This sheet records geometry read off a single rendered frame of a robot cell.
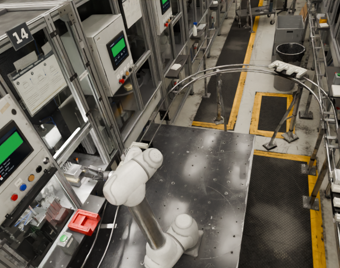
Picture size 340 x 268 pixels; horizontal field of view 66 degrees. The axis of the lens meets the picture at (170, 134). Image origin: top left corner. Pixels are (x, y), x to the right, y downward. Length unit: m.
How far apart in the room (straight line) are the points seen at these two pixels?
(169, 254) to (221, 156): 1.04
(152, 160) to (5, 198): 0.71
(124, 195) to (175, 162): 1.17
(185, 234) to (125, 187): 0.60
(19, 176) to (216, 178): 1.38
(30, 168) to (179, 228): 0.88
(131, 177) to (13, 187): 0.59
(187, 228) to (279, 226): 1.30
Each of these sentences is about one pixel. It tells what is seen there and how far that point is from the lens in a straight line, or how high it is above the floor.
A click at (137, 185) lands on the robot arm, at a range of 1.20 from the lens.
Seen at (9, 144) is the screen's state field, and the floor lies 1.66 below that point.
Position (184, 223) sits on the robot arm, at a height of 0.95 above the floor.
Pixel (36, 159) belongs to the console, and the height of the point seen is 1.47.
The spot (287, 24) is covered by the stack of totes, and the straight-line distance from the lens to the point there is 5.32.
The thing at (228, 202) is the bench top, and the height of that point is 0.68.
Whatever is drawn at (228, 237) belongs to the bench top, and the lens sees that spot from 1.89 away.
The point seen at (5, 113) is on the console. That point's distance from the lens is 1.37.
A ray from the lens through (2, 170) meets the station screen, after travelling 1.38.
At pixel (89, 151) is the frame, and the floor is 0.95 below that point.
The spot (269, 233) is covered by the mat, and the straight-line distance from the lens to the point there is 2.70.
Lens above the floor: 2.37
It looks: 41 degrees down
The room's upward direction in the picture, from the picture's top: 10 degrees counter-clockwise
